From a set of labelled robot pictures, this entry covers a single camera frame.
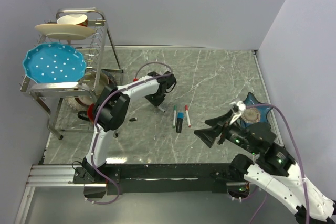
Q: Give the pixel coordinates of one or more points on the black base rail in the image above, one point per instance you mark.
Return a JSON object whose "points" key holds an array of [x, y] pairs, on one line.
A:
{"points": [[156, 178]]}

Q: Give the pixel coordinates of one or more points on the red mug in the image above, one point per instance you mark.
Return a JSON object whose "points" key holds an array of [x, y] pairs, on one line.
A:
{"points": [[87, 115]]}

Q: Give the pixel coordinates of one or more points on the metal dish rack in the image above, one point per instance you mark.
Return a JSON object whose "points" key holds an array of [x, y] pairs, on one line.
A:
{"points": [[92, 50]]}

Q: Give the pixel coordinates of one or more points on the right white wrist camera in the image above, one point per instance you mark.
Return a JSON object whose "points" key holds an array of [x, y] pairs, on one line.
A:
{"points": [[237, 110]]}

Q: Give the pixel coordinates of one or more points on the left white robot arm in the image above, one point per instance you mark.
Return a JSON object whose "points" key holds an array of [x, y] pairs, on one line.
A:
{"points": [[110, 110]]}

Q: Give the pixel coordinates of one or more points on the blue marker cap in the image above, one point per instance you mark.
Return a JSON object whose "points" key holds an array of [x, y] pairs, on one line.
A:
{"points": [[180, 115]]}

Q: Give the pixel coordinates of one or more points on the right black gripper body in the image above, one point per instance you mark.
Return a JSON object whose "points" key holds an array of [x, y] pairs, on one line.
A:
{"points": [[235, 134]]}

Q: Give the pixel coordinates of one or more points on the blue polka dot plate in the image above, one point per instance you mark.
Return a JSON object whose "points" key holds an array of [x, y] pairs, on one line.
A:
{"points": [[54, 63]]}

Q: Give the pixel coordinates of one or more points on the black marker blue tip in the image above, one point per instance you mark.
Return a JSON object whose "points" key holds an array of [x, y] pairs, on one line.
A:
{"points": [[179, 124]]}

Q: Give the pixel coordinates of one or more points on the cream flat plate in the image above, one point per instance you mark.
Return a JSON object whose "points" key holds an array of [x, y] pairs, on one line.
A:
{"points": [[65, 31]]}

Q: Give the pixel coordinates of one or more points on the white pen red tip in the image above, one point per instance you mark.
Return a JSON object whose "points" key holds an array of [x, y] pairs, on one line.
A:
{"points": [[188, 118]]}

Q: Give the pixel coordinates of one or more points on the cream deep bowl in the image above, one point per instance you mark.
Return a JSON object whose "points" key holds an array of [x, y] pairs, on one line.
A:
{"points": [[89, 79]]}

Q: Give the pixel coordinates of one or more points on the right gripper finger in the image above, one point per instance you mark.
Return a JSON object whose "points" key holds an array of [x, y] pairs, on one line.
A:
{"points": [[209, 135], [220, 121]]}

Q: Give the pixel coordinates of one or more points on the patterned rim plate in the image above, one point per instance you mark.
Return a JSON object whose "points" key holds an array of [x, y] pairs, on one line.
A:
{"points": [[72, 102]]}

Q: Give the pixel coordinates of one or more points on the white pen green tip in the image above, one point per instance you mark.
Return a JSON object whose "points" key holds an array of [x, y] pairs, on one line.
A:
{"points": [[174, 119]]}

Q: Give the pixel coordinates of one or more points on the white and red bowl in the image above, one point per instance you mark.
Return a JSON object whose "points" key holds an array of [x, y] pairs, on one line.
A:
{"points": [[74, 19]]}

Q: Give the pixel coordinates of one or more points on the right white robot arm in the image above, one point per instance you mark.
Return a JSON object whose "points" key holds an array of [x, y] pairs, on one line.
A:
{"points": [[273, 169]]}

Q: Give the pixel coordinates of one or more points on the small black pen cap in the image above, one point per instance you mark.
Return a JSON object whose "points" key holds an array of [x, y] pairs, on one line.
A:
{"points": [[133, 119]]}

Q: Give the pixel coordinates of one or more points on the blue star-shaped dish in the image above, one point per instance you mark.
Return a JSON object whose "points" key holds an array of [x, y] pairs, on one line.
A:
{"points": [[255, 114]]}

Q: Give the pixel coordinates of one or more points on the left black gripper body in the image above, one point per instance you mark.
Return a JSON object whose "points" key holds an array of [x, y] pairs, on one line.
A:
{"points": [[157, 99]]}

